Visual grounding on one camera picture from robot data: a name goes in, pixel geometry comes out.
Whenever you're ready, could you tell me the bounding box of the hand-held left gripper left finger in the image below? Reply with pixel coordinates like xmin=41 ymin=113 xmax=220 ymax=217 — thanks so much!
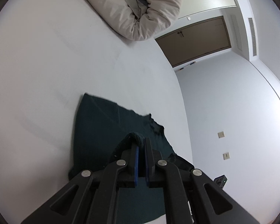
xmin=21 ymin=143 xmax=140 ymax=224

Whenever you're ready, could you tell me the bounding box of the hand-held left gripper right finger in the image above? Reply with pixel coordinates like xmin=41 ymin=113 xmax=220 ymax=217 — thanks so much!
xmin=143 ymin=138 xmax=266 ymax=224

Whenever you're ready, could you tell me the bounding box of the dark green sweater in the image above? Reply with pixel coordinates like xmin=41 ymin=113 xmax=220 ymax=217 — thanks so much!
xmin=69 ymin=93 xmax=195 ymax=223

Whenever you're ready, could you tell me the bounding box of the thin white pole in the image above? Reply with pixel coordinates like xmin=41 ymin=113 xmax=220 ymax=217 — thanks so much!
xmin=176 ymin=62 xmax=196 ymax=72

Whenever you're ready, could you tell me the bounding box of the bed with white sheet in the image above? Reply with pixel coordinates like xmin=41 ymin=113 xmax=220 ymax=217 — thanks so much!
xmin=0 ymin=0 xmax=194 ymax=224

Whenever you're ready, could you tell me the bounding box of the brown door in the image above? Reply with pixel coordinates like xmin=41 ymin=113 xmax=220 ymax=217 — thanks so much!
xmin=155 ymin=16 xmax=231 ymax=68

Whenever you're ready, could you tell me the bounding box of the rolled beige duvet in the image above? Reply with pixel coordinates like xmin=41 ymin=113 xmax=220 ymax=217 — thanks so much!
xmin=70 ymin=0 xmax=183 ymax=42

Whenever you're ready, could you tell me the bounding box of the white wall vent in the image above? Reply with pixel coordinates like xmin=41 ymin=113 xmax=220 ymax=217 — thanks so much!
xmin=248 ymin=17 xmax=257 ymax=57

